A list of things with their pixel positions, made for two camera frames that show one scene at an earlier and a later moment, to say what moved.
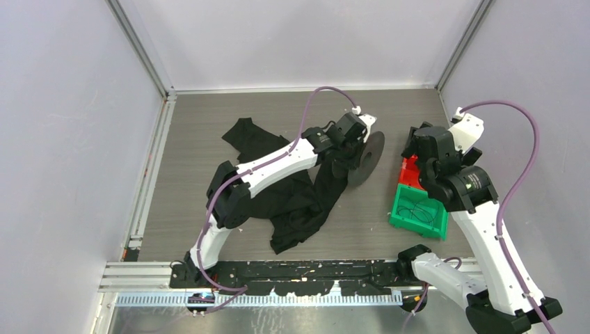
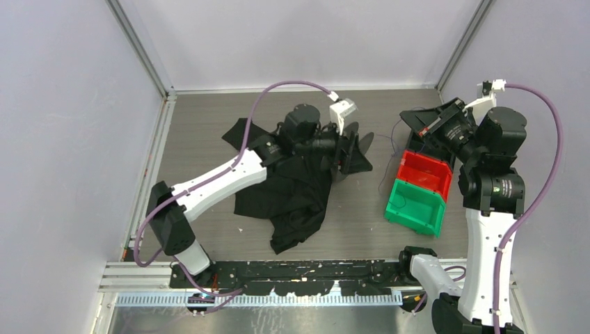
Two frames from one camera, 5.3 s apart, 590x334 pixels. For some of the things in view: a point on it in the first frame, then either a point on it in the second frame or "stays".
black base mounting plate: x=360 y=277 stays
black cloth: x=296 y=208 stays
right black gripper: x=470 y=156 → x=428 y=122
